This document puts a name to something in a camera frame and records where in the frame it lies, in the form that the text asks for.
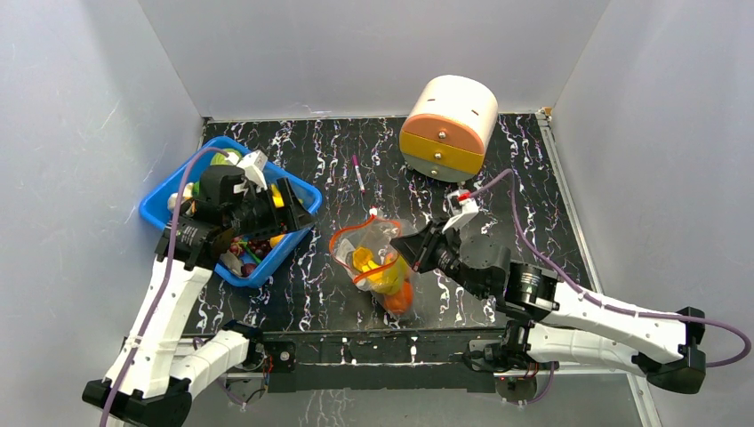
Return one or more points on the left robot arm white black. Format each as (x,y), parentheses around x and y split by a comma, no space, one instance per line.
(202,211)

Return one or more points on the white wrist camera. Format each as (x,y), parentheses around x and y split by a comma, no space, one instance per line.
(253,165)
(463,209)

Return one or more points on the clear zip top bag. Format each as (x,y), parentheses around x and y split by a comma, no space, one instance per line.
(375,234)

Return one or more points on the round pastel drawer cabinet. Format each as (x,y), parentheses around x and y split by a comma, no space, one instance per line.
(447,133)

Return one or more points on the yellow banana bunch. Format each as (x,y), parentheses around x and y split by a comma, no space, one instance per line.
(384,277)

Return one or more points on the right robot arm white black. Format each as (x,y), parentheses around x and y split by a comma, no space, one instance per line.
(550,323)

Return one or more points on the dark purple grapes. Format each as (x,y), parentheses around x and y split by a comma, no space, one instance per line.
(259,249)

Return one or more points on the orange tangerine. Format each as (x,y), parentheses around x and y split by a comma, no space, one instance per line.
(400,302)

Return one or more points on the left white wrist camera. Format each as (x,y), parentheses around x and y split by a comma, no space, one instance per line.
(253,165)

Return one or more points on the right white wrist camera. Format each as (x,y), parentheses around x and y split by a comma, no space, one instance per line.
(463,209)

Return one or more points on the blue plastic bin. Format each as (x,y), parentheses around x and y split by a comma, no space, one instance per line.
(153,209)

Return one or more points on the green cabbage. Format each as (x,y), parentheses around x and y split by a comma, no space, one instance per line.
(227,157)

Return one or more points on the pink marker pen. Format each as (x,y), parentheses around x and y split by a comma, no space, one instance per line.
(360,181)

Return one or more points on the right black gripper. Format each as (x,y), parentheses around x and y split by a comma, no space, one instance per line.
(428,252)

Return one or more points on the red grape bunch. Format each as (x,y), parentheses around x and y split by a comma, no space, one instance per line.
(238,247)

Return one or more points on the white garlic bulb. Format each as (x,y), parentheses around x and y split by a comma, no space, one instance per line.
(187,194)

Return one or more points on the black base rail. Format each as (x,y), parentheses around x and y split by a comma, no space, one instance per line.
(377,359)

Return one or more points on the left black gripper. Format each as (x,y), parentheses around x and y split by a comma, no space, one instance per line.
(289,216)

